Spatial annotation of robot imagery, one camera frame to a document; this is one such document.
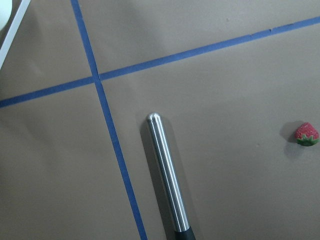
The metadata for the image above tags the red strawberry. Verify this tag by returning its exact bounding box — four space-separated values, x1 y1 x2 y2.
294 122 320 147

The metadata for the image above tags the white cup on rack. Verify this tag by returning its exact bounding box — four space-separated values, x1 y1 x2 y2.
0 0 13 30

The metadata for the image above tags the metal muddler tool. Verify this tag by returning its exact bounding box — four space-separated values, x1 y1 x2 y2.
146 112 196 240

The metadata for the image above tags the wire cup rack wooden handle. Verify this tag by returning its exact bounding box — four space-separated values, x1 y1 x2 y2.
0 0 31 68

